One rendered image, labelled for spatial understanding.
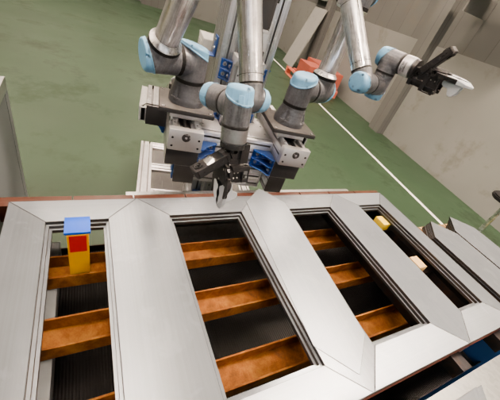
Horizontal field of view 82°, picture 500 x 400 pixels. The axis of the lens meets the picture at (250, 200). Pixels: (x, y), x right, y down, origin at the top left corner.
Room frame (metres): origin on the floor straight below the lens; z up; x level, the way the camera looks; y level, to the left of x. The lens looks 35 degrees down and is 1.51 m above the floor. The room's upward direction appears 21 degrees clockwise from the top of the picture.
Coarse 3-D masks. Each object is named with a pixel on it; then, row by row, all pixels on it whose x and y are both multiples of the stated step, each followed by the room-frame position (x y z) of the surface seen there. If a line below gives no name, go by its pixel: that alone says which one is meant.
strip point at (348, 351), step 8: (352, 336) 0.51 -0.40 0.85; (360, 336) 0.52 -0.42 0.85; (320, 344) 0.45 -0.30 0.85; (328, 344) 0.46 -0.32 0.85; (336, 344) 0.46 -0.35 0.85; (344, 344) 0.47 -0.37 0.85; (352, 344) 0.48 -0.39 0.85; (360, 344) 0.49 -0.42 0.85; (328, 352) 0.43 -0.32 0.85; (336, 352) 0.44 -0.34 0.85; (344, 352) 0.45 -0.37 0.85; (352, 352) 0.46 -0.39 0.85; (360, 352) 0.47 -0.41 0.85; (344, 360) 0.43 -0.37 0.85; (352, 360) 0.44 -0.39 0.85; (360, 360) 0.45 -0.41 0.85; (352, 368) 0.42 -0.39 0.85; (360, 368) 0.42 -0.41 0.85
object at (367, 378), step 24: (192, 216) 0.74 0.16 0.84; (216, 216) 0.79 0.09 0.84; (240, 216) 0.84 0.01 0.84; (336, 216) 1.07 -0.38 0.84; (384, 216) 1.25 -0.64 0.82; (48, 240) 0.47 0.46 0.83; (408, 240) 1.12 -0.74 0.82; (48, 264) 0.40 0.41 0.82; (264, 264) 0.66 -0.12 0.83; (432, 264) 1.01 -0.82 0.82; (192, 288) 0.48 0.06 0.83; (456, 288) 0.91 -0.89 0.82; (288, 312) 0.52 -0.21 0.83; (408, 312) 0.70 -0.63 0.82; (120, 360) 0.26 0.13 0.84; (312, 360) 0.41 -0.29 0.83; (336, 360) 0.42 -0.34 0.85; (120, 384) 0.22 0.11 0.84; (264, 384) 0.32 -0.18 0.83; (360, 384) 0.39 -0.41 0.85
